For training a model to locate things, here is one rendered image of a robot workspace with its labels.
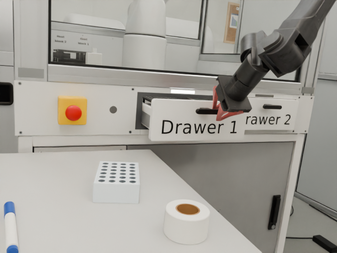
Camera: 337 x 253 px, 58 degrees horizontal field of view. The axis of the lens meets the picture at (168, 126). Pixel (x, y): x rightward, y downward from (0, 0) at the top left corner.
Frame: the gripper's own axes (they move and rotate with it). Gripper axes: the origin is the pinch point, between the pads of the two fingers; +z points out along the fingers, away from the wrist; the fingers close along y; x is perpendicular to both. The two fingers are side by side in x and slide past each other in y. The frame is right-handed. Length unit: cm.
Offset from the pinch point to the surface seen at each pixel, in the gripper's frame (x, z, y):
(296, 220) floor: -125, 117, -9
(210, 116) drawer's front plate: 0.5, 2.9, 0.9
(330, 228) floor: -142, 107, -19
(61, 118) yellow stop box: 38.6, 12.2, 5.6
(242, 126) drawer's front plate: -10.5, 4.6, -1.1
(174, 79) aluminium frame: 6.3, 6.6, 16.8
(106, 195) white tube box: 32.5, -3.2, -21.2
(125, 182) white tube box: 29.0, -4.8, -19.6
